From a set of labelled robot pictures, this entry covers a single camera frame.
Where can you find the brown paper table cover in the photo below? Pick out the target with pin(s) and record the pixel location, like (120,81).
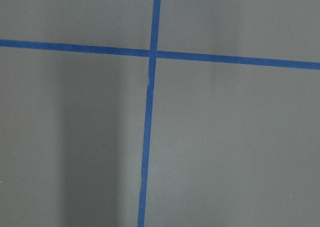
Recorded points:
(159,113)

